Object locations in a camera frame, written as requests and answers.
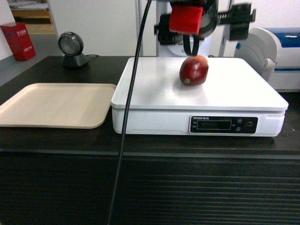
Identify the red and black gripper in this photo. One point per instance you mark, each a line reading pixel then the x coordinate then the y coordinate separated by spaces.
pixel 199 18

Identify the dark red mango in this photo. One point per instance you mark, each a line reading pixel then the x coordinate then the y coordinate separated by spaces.
pixel 194 70

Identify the white checkout scale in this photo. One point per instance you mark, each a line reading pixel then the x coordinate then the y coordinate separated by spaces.
pixel 233 101

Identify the white receipt printer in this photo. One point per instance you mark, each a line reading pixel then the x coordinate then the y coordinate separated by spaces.
pixel 274 53

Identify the black barcode scanner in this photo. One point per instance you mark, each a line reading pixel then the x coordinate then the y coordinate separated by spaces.
pixel 72 45

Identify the beige plastic tray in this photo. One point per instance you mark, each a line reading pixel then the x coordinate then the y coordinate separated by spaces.
pixel 58 105

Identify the red fire extinguisher box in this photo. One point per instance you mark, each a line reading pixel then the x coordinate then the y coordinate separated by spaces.
pixel 18 40

